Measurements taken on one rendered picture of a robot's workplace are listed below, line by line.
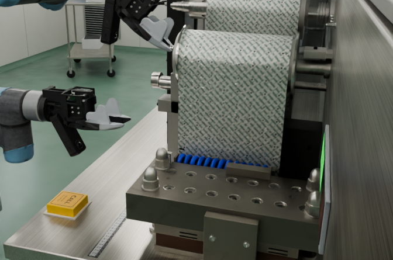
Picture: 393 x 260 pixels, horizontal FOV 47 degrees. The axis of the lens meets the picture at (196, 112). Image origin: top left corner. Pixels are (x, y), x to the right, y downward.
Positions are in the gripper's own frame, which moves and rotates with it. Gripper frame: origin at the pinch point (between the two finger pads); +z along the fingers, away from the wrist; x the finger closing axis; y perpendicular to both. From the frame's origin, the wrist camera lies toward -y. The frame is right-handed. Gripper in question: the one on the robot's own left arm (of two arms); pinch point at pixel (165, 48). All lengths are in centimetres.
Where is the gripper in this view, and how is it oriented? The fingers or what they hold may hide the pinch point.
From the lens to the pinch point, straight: 104.1
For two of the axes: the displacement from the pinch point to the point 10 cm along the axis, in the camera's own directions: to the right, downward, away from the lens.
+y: 6.3, -6.5, -4.1
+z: 7.3, 6.8, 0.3
